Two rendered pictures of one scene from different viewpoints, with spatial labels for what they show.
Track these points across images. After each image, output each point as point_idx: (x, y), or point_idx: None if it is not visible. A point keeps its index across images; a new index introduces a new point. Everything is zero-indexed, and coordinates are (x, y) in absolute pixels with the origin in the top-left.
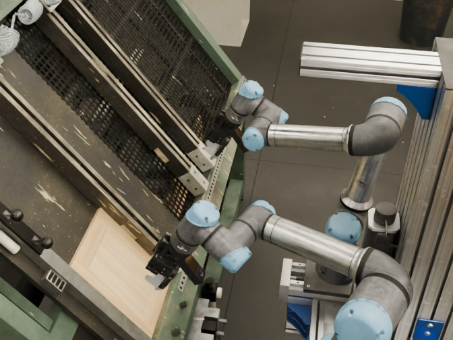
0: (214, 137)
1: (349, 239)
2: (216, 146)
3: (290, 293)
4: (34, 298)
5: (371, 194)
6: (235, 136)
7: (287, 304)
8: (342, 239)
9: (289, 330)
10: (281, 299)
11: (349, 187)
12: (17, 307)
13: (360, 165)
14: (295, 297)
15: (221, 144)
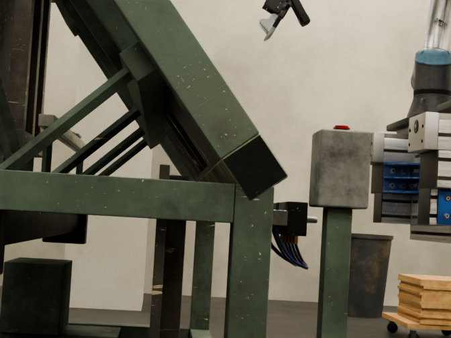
0: (273, 3)
1: (446, 53)
2: (274, 17)
3: (386, 146)
4: (22, 212)
5: (449, 43)
6: (296, 1)
7: (382, 167)
8: (439, 53)
9: (386, 218)
10: (375, 157)
11: (426, 37)
12: (111, 2)
13: (437, 1)
14: (392, 152)
15: (281, 9)
